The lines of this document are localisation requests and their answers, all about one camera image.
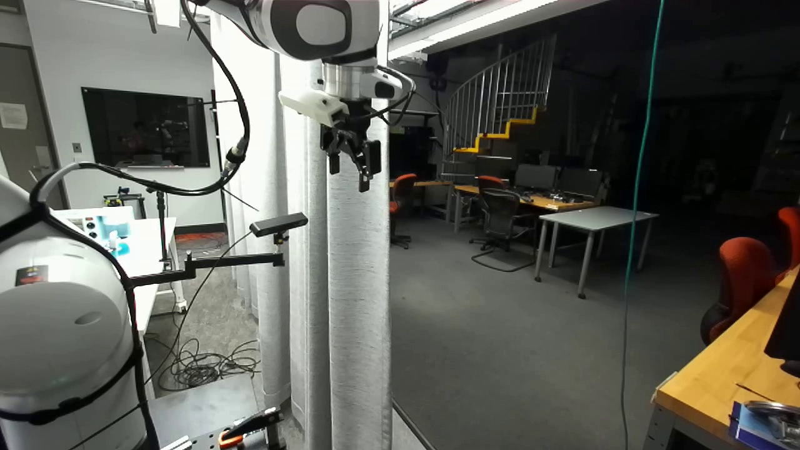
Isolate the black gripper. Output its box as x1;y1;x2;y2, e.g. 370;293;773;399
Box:
321;99;380;193

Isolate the white fabric curtain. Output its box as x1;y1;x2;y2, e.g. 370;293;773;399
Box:
207;0;396;450

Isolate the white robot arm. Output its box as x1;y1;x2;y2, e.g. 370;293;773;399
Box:
0;0;416;450

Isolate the orange chair far left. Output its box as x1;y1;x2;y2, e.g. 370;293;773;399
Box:
390;173;417;250

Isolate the white staircase with yellow trim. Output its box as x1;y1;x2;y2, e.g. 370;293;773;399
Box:
451;37;558;154

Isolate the black mesh office chair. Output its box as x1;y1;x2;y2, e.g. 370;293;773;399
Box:
473;187;537;270

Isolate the wooden desk with monitors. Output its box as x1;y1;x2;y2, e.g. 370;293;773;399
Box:
445;164;608;230

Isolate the white cart with blue items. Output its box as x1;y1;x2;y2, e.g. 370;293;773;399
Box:
56;207;188;329

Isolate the white table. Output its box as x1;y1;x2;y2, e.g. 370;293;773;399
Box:
536;204;657;297

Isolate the black orange clamp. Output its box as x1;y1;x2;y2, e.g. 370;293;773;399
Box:
213;408;285;450

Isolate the orange office chair right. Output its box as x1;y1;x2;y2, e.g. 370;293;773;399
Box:
700;238;786;345

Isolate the wooden desk right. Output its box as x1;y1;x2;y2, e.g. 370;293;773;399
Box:
643;270;800;450

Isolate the blue box on desk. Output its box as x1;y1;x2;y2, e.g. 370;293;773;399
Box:
731;399;800;450

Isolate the black camera on stand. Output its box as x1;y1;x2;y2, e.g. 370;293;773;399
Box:
120;209;310;290

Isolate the black wall monitor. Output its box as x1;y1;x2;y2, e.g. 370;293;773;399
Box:
83;87;211;167

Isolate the floor cable bundle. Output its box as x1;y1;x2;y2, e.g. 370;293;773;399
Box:
147;332;262;394

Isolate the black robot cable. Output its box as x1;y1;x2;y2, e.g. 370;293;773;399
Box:
0;0;253;450

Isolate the teal hanging cable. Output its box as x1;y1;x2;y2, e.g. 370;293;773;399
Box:
617;0;670;450

